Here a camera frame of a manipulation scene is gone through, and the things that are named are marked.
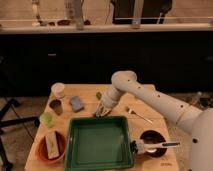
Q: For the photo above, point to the green chili pepper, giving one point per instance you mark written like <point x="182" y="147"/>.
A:
<point x="98" y="95"/>

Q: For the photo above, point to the light green cup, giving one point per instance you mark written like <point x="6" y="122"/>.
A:
<point x="47" y="119"/>

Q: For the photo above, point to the silver fork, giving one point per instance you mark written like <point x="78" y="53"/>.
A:
<point x="132" y="112"/>

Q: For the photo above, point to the green plastic tray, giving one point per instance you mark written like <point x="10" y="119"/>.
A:
<point x="98" y="144"/>

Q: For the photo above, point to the grey towel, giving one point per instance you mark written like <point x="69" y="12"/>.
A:
<point x="101" y="111"/>

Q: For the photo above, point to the white block in bowl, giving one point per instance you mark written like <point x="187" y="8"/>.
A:
<point x="52" y="145"/>

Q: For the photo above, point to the dark brown bowl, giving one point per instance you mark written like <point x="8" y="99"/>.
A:
<point x="153" y="137"/>

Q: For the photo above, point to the blue sponge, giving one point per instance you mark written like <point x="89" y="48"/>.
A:
<point x="76" y="104"/>

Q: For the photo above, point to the white cup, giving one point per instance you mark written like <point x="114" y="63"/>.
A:
<point x="58" y="90"/>

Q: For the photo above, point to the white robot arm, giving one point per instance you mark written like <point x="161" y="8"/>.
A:
<point x="198" y="123"/>

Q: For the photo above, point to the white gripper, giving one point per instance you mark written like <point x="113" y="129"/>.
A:
<point x="110" y="98"/>

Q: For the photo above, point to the orange bowl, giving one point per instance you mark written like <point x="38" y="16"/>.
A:
<point x="41" y="149"/>

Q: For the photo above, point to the white spatula black handle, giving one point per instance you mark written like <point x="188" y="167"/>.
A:
<point x="141" y="147"/>

